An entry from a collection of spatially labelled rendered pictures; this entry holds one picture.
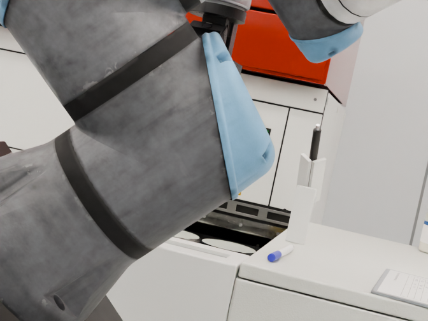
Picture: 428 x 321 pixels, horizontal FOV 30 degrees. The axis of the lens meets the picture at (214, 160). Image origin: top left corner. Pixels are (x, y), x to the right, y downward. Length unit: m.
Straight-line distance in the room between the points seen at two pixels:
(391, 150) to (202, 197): 2.45
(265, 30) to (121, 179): 0.98
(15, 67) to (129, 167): 1.16
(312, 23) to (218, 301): 0.34
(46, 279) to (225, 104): 0.18
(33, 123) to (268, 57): 0.51
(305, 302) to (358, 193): 2.11
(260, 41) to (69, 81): 0.96
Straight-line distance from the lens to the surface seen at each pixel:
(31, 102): 1.70
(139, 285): 0.97
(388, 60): 3.04
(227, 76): 0.57
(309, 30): 0.91
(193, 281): 0.95
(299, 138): 1.55
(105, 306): 0.79
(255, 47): 1.52
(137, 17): 0.57
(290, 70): 1.50
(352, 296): 0.93
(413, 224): 3.03
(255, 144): 0.58
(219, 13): 0.98
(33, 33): 0.58
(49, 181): 0.59
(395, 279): 1.05
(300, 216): 1.19
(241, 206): 1.57
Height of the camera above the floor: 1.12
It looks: 3 degrees down
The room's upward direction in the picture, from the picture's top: 12 degrees clockwise
